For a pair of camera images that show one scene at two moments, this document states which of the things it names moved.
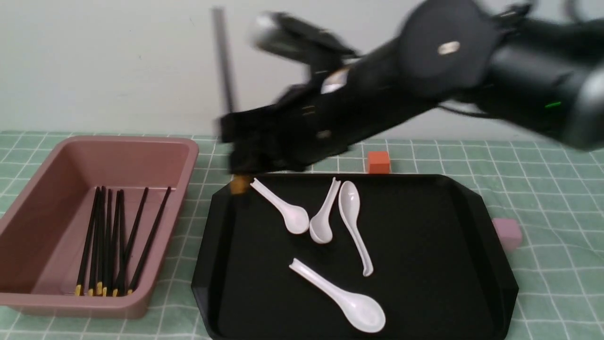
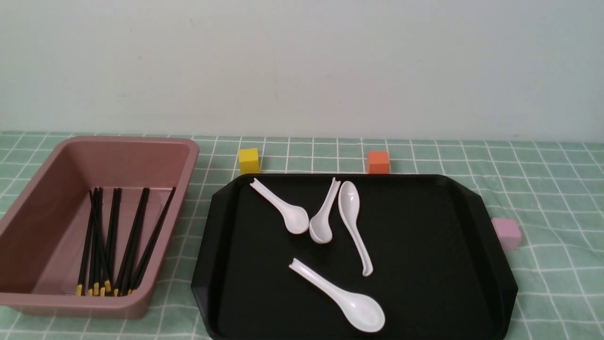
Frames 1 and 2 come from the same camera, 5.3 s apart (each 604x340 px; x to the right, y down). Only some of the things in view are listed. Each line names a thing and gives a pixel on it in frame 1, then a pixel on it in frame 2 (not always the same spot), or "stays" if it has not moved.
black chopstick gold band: [220, 27] -> [128, 253]
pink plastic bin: [43, 232] stays
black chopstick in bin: [96, 242] stays
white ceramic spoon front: [364, 313] stays
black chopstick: [118, 241] -> [115, 209]
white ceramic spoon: [349, 202] stays
